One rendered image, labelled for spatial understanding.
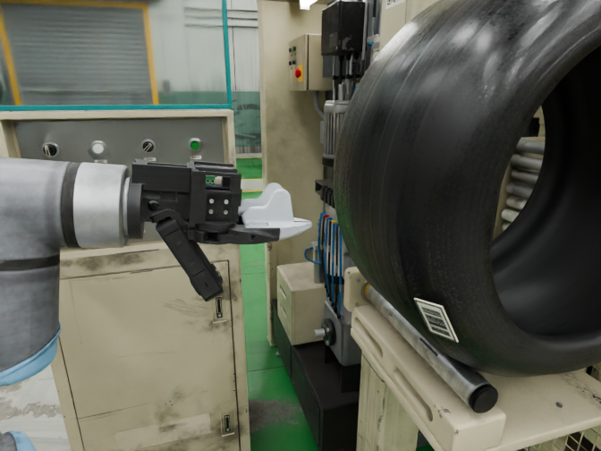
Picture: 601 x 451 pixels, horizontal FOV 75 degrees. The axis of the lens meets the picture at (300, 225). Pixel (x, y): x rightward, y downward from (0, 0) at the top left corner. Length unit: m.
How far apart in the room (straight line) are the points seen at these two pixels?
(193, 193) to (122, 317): 0.86
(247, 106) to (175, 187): 9.13
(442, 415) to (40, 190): 0.59
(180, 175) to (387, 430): 0.94
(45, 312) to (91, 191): 0.13
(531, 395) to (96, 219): 0.74
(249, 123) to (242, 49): 1.60
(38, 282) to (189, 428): 1.10
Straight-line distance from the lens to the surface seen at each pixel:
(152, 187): 0.45
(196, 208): 0.43
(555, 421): 0.82
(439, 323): 0.51
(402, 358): 0.75
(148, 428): 1.49
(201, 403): 1.44
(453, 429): 0.66
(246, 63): 9.66
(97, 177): 0.44
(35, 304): 0.47
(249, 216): 0.46
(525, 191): 1.15
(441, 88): 0.46
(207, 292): 0.49
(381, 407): 1.14
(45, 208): 0.44
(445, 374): 0.67
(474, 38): 0.48
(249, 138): 9.61
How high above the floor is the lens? 1.30
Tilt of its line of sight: 18 degrees down
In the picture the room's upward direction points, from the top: straight up
